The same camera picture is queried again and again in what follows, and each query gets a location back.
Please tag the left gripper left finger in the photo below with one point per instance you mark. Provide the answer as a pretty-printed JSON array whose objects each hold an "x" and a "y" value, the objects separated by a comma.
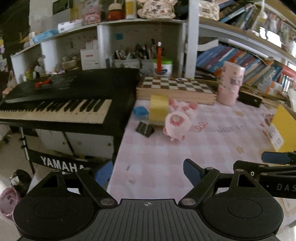
[{"x": 93, "y": 180}]

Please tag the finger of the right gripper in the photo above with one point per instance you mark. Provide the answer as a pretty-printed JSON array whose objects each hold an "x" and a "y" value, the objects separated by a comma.
[
  {"x": 281, "y": 158},
  {"x": 255, "y": 169}
]

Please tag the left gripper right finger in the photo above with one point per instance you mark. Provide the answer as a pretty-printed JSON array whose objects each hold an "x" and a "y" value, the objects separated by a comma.
[{"x": 203, "y": 181}]

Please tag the pink plush pig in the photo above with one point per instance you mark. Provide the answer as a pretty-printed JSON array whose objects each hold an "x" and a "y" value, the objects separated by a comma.
[{"x": 179, "y": 119}]

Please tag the yellow tape roll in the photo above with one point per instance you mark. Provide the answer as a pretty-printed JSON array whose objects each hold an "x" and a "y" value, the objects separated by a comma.
[{"x": 158, "y": 109}]

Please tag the yellow cardboard box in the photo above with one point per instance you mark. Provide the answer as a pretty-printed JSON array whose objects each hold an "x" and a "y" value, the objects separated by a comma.
[{"x": 281, "y": 131}]

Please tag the keyboard stand Yamaha banner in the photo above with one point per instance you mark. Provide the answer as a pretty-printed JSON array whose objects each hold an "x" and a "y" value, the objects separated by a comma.
[{"x": 67, "y": 164}]

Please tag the black binder clip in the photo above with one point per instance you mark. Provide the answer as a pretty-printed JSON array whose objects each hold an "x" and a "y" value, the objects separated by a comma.
[{"x": 144, "y": 129}]

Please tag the dark brown wooden box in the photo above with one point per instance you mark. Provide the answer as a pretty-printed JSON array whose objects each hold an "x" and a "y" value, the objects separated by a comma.
[{"x": 249, "y": 99}]

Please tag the blue binder clip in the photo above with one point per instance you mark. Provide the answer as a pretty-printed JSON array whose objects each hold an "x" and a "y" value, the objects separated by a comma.
[{"x": 140, "y": 111}]

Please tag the black Yamaha keyboard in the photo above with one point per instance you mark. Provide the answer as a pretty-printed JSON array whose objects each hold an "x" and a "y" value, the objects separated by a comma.
[{"x": 97, "y": 102}]

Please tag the wooden chessboard box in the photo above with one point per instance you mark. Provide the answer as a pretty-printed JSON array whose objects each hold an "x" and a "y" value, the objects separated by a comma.
[{"x": 180, "y": 89}]

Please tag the row of books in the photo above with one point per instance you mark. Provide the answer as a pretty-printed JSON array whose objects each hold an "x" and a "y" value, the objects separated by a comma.
[{"x": 261, "y": 73}]

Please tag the pink cylindrical container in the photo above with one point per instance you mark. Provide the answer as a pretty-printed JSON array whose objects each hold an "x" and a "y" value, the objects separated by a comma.
[{"x": 230, "y": 82}]

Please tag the white green lidded jar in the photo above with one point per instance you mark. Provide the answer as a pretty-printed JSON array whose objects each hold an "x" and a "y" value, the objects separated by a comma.
[{"x": 167, "y": 68}]

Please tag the grey pen holder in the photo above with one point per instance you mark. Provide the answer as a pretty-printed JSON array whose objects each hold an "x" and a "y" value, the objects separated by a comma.
[{"x": 146, "y": 67}]

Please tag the white bookshelf unit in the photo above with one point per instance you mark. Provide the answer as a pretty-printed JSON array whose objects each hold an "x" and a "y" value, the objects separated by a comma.
[{"x": 179, "y": 38}]

